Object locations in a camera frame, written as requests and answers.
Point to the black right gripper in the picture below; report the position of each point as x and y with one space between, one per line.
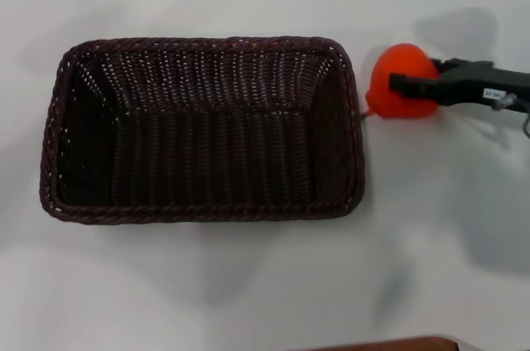
468 78

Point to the orange plastic pear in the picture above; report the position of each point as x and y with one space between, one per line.
399 59

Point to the dark brown woven basket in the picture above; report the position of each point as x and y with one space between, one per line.
198 152

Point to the brown board edge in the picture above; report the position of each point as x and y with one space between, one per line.
381 345

